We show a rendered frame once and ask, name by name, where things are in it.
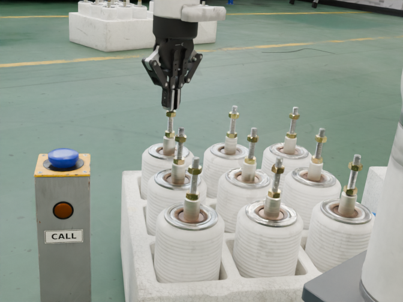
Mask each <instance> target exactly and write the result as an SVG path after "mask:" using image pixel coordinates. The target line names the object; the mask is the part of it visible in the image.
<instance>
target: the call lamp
mask: <svg viewBox="0 0 403 302"><path fill-rule="evenodd" d="M71 213H72V209H71V207H70V206H69V205H68V204H65V203H62V204H58V205H57V206H56V207H55V215H57V217H59V218H67V217H69V216H70V214H71Z"/></svg>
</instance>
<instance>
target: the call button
mask: <svg viewBox="0 0 403 302"><path fill-rule="evenodd" d="M78 160H79V153H78V152H77V151H75V150H73V149H68V148H60V149H55V150H52V151H51V152H49V153H48V161H49V162H51V163H52V165H53V166H54V167H58V168H68V167H72V166H74V165H75V164H76V162H77V161H78Z"/></svg>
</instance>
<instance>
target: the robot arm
mask: <svg viewBox="0 0 403 302"><path fill-rule="evenodd" d="M225 15H226V9H225V8H224V7H211V6H204V5H200V0H154V12H153V27H152V32H153V34H154V35H155V44H154V46H153V53H152V54H151V55H150V56H149V57H148V58H146V57H143V59H142V64H143V66H144V68H145V69H146V71H147V73H148V74H149V76H150V78H151V80H152V82H153V84H154V85H158V86H161V87H162V89H163V90H162V99H161V100H162V101H161V104H162V107H163V109H165V110H168V111H172V110H177V109H179V105H180V103H181V88H182V87H183V85H184V84H185V83H189V82H190V81H191V79H192V77H193V75H194V73H195V71H196V69H197V67H198V65H199V63H200V62H201V60H202V58H203V55H202V54H201V53H197V52H196V51H195V50H194V43H193V39H194V38H196V37H197V33H198V25H199V22H210V21H219V20H225ZM178 68H179V69H178ZM187 71H188V73H187ZM186 74H187V75H186ZM167 76H168V77H169V81H167ZM401 96H402V108H401V114H400V117H399V122H398V127H397V130H396V134H395V139H394V142H393V147H392V151H391V154H390V159H389V163H388V166H387V171H386V175H385V178H384V183H383V188H382V191H381V195H380V200H379V203H378V208H377V212H376V215H375V220H374V224H373V228H372V233H371V237H370V240H369V245H368V250H367V253H366V258H365V262H364V264H363V268H362V275H361V278H360V282H359V289H360V294H361V295H362V297H363V299H364V300H365V301H366V302H403V69H402V76H401Z"/></svg>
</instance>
